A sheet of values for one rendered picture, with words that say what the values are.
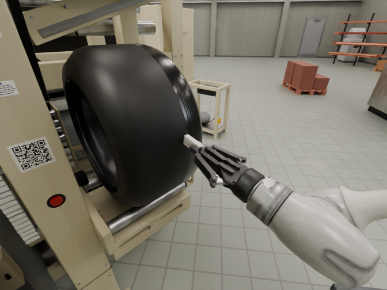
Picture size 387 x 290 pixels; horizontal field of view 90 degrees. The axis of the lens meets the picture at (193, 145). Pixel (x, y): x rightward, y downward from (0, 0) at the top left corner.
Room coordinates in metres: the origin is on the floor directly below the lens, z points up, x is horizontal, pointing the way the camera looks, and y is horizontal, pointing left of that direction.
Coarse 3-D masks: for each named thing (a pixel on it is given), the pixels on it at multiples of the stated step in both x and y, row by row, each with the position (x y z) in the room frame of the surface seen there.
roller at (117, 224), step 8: (184, 184) 0.64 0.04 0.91; (168, 192) 0.58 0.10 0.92; (176, 192) 0.60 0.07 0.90; (160, 200) 0.55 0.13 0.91; (136, 208) 0.50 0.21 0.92; (144, 208) 0.50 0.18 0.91; (152, 208) 0.52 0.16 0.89; (120, 216) 0.46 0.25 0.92; (128, 216) 0.46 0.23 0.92; (136, 216) 0.48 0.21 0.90; (112, 224) 0.43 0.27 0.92; (120, 224) 0.44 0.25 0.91; (112, 232) 0.41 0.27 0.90
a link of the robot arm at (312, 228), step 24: (288, 216) 0.23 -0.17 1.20; (312, 216) 0.22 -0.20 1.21; (336, 216) 0.22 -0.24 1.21; (288, 240) 0.21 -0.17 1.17; (312, 240) 0.19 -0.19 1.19; (336, 240) 0.19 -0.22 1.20; (360, 240) 0.19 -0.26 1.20; (312, 264) 0.18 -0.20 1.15; (336, 264) 0.17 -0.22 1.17; (360, 264) 0.16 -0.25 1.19
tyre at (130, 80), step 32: (64, 64) 0.62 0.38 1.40; (96, 64) 0.51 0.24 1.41; (128, 64) 0.54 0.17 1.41; (160, 64) 0.59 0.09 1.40; (96, 96) 0.46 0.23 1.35; (128, 96) 0.46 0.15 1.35; (160, 96) 0.50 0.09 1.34; (192, 96) 0.57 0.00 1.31; (96, 128) 0.81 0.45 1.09; (128, 128) 0.42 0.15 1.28; (160, 128) 0.45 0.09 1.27; (192, 128) 0.52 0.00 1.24; (96, 160) 0.71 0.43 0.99; (128, 160) 0.40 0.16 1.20; (160, 160) 0.43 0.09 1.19; (192, 160) 0.51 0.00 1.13; (128, 192) 0.41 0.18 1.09; (160, 192) 0.45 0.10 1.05
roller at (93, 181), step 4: (96, 176) 0.68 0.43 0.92; (92, 180) 0.65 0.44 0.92; (96, 180) 0.66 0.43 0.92; (88, 184) 0.63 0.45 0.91; (92, 184) 0.64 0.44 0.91; (96, 184) 0.65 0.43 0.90; (100, 184) 0.66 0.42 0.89; (84, 188) 0.62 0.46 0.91; (88, 188) 0.63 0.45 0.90; (92, 188) 0.64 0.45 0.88
